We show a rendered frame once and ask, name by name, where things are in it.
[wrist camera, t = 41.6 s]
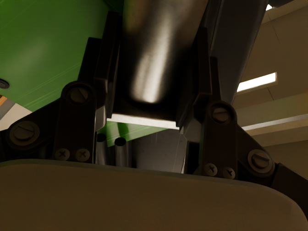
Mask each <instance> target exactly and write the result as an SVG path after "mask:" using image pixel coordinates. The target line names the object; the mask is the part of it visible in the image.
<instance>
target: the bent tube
mask: <svg viewBox="0 0 308 231"><path fill-rule="evenodd" d="M208 1H209V0H124V6H123V18H122V30H121V47H120V58H119V70H118V80H117V86H116V92H115V100H114V106H113V111H112V118H111V119H108V118H107V121H116V122H123V123H131V124H138V125H146V126H153V127H163V128H171V129H178V130H179V127H176V88H177V85H178V83H179V80H180V77H181V74H182V71H183V68H184V66H185V63H186V61H187V58H188V55H189V52H190V49H191V47H192V44H193V41H194V39H195V36H196V33H197V30H198V27H199V25H200V22H201V20H202V17H203V14H204V11H205V8H206V6H207V3H208Z"/></svg>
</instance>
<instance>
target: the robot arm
mask: <svg viewBox="0 0 308 231"><path fill-rule="evenodd" d="M122 18H123V17H122V16H120V12H114V11H108V14H107V18H106V22H105V27H104V32H103V37H102V39H100V38H92V37H89V38H88V41H87V45H86V49H85V52H84V56H83V60H82V64H81V68H80V72H79V75H78V79H77V81H73V82H70V83H68V84H67V85H66V86H65V87H64V88H63V89H62V92H61V96H60V98H58V99H57V100H55V101H53V102H51V103H49V104H47V105H45V106H44V107H42V108H40V109H38V110H36V111H34V112H32V113H30V114H29V115H27V116H25V117H23V118H21V119H19V120H17V121H16V122H14V123H13V124H11V125H10V126H9V128H8V129H5V130H2V131H0V231H308V179H307V178H305V177H303V176H302V175H300V174H298V173H296V172H295V171H293V170H292V169H290V168H288V167H286V166H285V165H283V164H282V163H280V162H279V163H278V164H277V163H276V162H274V160H273V158H272V156H271V155H270V154H269V153H268V152H267V151H266V150H265V149H264V148H263V147H262V146H261V145H260V144H259V143H258V142H257V141H255V140H254V139H253V138H252V137H251V136H250V135H249V134H248V133H247V132H246V131H245V130H244V129H242V128H241V127H240V126H239V125H238V123H237V113H236V111H235V109H234V108H233V107H232V106H231V105H230V104H229V103H227V102H225V101H222V98H221V89H220V75H219V65H218V59H217V57H213V56H210V55H209V40H208V29H207V27H201V26H199V27H198V30H197V33H196V36H195V39H194V41H193V44H192V47H191V49H190V52H189V55H188V58H187V61H186V63H185V66H184V68H183V71H182V74H181V77H180V80H179V83H178V85H177V88H176V127H179V134H183V136H184V137H185V138H186V140H187V148H186V157H185V165H184V174H182V173H174V172H166V171H158V170H146V169H137V168H128V167H120V166H111V165H99V164H95V162H96V146H97V131H98V130H99V129H101V128H103V127H104V126H105V124H106V122H107V118H108V119H111V118H112V111H113V106H114V100H115V94H116V86H117V80H118V70H119V58H120V47H121V30H122Z"/></svg>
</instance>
